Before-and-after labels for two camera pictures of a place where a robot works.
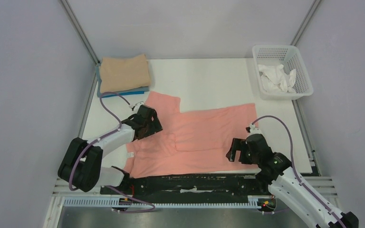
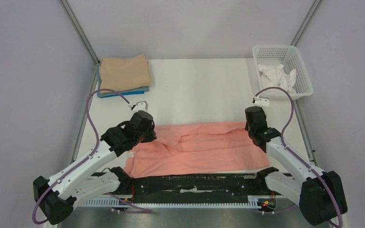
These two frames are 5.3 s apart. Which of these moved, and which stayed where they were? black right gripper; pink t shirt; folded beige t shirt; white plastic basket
Moved: pink t shirt; black right gripper
Stayed: white plastic basket; folded beige t shirt
